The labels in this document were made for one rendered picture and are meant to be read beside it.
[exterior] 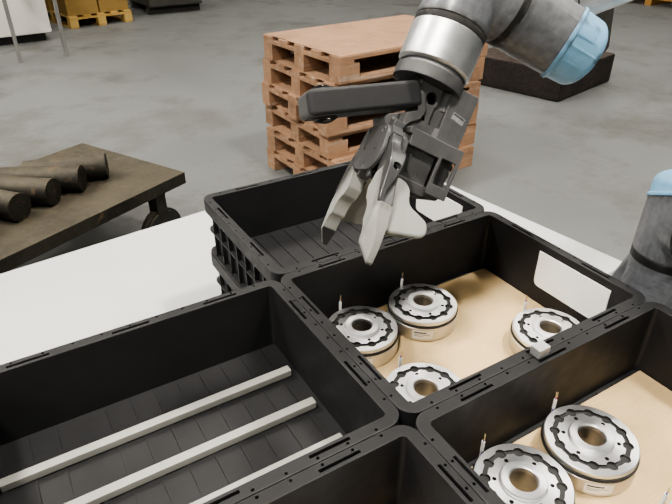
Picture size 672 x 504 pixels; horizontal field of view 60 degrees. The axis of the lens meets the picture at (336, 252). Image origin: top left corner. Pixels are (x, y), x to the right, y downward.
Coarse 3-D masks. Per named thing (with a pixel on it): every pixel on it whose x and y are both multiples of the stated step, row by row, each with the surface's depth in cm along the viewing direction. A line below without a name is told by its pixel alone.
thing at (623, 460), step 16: (560, 416) 68; (576, 416) 68; (592, 416) 68; (608, 416) 68; (544, 432) 66; (560, 432) 66; (624, 432) 66; (560, 448) 64; (576, 448) 64; (624, 448) 64; (576, 464) 62; (592, 464) 62; (608, 464) 62; (624, 464) 62
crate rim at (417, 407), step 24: (480, 216) 96; (408, 240) 89; (336, 264) 83; (576, 264) 84; (288, 288) 78; (624, 288) 78; (312, 312) 73; (336, 336) 69; (552, 336) 69; (360, 360) 66; (504, 360) 66; (384, 384) 63; (456, 384) 63; (408, 408) 60
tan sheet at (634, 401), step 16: (624, 384) 77; (640, 384) 77; (656, 384) 77; (592, 400) 74; (608, 400) 74; (624, 400) 74; (640, 400) 74; (656, 400) 74; (624, 416) 72; (640, 416) 72; (656, 416) 72; (640, 432) 70; (656, 432) 70; (640, 448) 68; (656, 448) 68; (640, 464) 66; (656, 464) 66; (640, 480) 64; (656, 480) 64; (576, 496) 62; (592, 496) 62; (608, 496) 62; (624, 496) 62; (640, 496) 62; (656, 496) 62
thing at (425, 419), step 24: (624, 312) 74; (648, 312) 74; (576, 336) 69; (600, 336) 70; (528, 360) 66; (552, 360) 66; (480, 384) 63; (504, 384) 63; (432, 408) 60; (456, 408) 60; (432, 432) 57; (456, 456) 54; (480, 480) 52
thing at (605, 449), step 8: (576, 424) 66; (584, 424) 66; (592, 424) 66; (600, 424) 66; (568, 432) 65; (576, 432) 65; (600, 432) 65; (608, 432) 65; (576, 440) 64; (608, 440) 64; (584, 448) 63; (592, 448) 63; (600, 448) 63; (608, 448) 63
